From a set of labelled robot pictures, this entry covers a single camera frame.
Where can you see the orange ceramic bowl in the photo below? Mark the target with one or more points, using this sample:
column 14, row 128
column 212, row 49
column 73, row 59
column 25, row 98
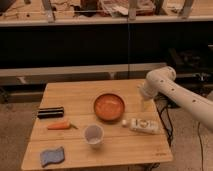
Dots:
column 109, row 107

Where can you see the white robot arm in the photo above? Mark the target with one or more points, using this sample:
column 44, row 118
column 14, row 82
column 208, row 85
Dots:
column 161, row 80

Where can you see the wooden folding table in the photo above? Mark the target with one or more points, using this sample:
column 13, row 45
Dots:
column 120, row 146

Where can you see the clear plastic cup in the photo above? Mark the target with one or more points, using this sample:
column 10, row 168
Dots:
column 93, row 135

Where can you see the white squeeze bottle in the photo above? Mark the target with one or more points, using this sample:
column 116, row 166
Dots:
column 140, row 125

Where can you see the orange carrot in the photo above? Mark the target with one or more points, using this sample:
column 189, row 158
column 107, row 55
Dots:
column 61, row 126

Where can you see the black rectangular case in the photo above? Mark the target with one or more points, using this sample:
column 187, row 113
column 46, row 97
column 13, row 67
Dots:
column 55, row 112

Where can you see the long metal shelf rack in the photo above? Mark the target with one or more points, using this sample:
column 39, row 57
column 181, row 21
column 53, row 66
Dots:
column 34, row 50

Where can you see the blue sponge cloth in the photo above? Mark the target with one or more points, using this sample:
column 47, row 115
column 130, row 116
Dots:
column 54, row 156

